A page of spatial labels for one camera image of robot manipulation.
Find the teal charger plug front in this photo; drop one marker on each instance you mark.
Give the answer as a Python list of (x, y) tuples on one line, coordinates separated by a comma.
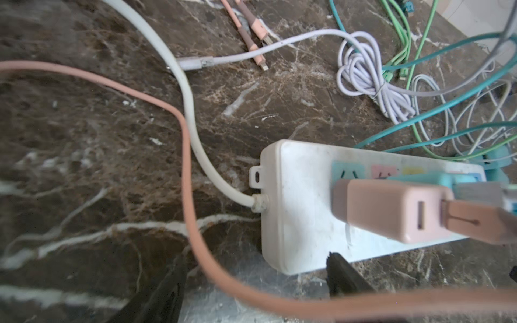
[(466, 187)]

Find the long white colourful power strip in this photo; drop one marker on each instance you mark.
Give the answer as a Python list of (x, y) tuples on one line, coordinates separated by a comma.
[(298, 228)]

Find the pink charger plug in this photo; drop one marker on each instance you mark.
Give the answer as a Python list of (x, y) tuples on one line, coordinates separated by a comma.
[(409, 213)]

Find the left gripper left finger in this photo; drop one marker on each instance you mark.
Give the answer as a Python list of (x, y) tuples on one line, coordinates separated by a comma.
[(161, 300)]

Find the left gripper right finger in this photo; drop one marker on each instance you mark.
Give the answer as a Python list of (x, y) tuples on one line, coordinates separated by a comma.
[(343, 279)]

